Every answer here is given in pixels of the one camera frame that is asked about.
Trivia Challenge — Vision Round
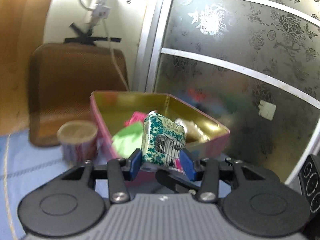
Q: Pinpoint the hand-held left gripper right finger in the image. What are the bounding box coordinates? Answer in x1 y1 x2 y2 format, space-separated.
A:
180 149 282 203

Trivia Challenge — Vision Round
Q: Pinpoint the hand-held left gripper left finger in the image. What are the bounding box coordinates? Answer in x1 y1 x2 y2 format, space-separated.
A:
60 149 143 203

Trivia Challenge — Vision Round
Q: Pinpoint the green cloth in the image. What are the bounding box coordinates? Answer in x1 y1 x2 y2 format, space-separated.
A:
112 122 146 157

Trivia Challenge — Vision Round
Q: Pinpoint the green patterned tissue packet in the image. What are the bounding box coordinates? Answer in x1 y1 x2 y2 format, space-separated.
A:
141 110 186 168

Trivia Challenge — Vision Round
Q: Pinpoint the pink tin box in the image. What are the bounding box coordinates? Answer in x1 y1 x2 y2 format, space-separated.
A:
90 91 230 186

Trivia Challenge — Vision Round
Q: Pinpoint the pale plastic packet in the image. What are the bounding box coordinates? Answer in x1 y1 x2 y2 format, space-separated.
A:
174 118 209 143

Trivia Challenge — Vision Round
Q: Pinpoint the pink soft item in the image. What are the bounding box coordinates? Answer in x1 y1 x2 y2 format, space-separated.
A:
124 111 148 128

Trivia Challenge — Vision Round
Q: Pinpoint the round food can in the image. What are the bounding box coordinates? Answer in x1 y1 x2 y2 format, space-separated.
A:
57 120 98 163

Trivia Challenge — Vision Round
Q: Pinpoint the white square sticker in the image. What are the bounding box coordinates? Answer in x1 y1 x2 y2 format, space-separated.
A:
259 100 277 119

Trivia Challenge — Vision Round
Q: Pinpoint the blue checked tablecloth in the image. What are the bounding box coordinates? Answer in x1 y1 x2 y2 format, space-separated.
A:
0 127 112 240

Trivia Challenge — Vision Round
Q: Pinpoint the patterned glass door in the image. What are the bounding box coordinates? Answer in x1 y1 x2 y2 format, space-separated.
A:
139 0 320 186

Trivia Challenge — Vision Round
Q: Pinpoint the black tape cross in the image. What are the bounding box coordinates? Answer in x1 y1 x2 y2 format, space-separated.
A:
64 23 122 46

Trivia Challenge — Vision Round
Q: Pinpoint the wooden board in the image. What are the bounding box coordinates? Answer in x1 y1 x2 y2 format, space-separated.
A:
0 0 55 137

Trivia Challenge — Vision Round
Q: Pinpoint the white cable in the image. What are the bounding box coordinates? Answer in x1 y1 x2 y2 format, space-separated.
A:
100 17 131 92

